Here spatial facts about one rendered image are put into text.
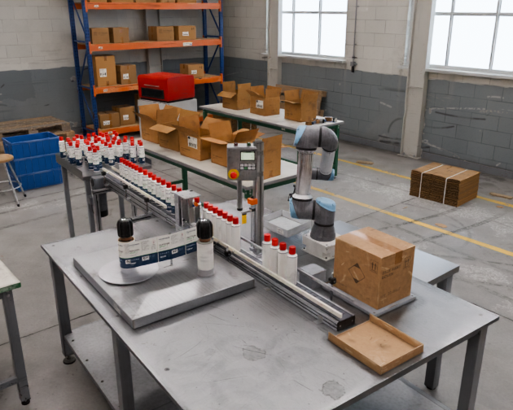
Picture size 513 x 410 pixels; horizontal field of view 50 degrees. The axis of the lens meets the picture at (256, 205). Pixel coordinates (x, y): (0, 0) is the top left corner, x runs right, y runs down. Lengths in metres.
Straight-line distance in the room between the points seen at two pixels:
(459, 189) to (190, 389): 5.04
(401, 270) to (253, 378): 0.92
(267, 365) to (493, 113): 6.37
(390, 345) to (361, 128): 7.24
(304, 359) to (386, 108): 7.10
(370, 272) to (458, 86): 5.98
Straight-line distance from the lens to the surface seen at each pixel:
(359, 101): 9.43
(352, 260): 2.69
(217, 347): 2.40
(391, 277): 2.65
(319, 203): 3.11
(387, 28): 9.04
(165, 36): 10.47
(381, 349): 2.43
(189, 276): 2.87
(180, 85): 8.44
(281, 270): 2.76
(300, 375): 2.25
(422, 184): 6.91
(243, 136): 5.00
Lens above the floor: 2.19
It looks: 20 degrees down
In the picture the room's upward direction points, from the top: straight up
